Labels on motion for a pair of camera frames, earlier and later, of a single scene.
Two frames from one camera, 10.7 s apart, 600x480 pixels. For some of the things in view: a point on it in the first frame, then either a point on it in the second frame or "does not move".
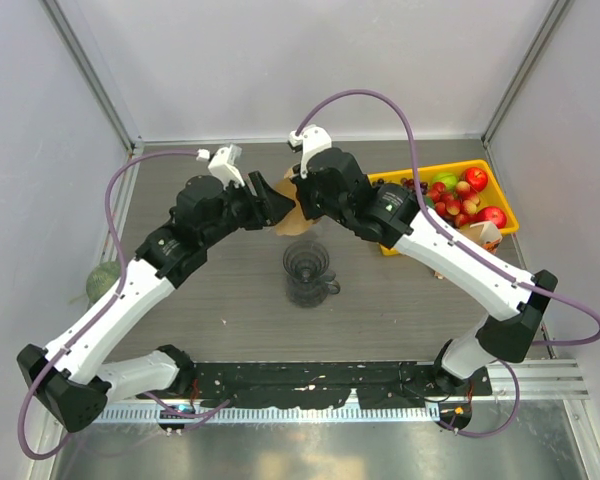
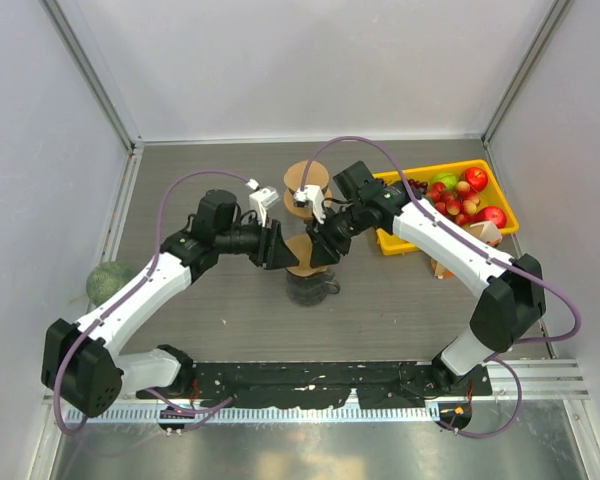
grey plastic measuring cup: [308, 294] does not move
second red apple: [496, 215] does not move
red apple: [477, 178] does not move
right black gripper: [302, 186] to [324, 254]
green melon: [100, 278] does not move
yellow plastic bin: [492, 195] does not move
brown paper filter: [294, 222] to [302, 245]
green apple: [450, 180] does not move
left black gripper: [267, 207] to [272, 252]
